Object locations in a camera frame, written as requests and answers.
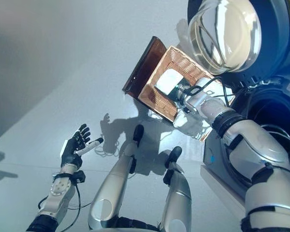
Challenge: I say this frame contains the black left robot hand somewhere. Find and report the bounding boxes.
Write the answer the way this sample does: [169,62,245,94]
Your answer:
[60,123,104,171]

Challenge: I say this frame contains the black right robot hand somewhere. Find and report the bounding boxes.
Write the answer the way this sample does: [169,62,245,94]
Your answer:
[156,69,192,100]

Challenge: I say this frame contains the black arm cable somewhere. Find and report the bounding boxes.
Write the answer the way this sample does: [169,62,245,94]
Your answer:
[37,182,91,232]
[183,76,235,105]

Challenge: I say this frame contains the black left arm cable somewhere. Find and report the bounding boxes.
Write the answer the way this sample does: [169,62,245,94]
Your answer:
[37,182,91,232]

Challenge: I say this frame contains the brown acrylic stand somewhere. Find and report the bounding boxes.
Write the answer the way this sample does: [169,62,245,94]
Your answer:
[122,36,169,102]

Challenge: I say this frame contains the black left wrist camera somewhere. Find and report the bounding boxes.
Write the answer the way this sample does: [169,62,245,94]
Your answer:
[73,170,86,183]

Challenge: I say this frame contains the wicker laundry basket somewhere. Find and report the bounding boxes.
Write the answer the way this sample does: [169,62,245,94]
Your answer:
[137,45,236,143]

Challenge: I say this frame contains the grey front-load washing machine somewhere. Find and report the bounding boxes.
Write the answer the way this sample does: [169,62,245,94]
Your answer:
[203,31,290,194]

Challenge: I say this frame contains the silver left robot leg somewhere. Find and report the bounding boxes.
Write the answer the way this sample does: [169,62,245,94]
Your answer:
[88,124,145,230]

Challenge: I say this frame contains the white appliance cabinet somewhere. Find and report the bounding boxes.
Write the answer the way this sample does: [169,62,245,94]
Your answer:
[200,165,249,213]

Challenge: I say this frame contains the thin grey floor cable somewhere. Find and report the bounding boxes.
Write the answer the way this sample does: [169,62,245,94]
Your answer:
[95,140,119,158]

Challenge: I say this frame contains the silver robot leg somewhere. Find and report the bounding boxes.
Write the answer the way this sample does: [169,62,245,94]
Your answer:
[158,146,193,232]
[88,124,145,230]

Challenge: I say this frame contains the silver right robot leg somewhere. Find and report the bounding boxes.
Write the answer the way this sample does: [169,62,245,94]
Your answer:
[158,146,193,232]

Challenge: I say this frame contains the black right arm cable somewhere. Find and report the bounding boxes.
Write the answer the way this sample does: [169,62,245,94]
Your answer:
[183,76,235,105]

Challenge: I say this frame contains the round glass washer door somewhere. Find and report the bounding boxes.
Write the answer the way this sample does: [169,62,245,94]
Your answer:
[187,0,290,82]

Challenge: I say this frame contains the grey robot torso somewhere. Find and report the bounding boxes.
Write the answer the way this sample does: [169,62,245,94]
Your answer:
[94,226,160,232]

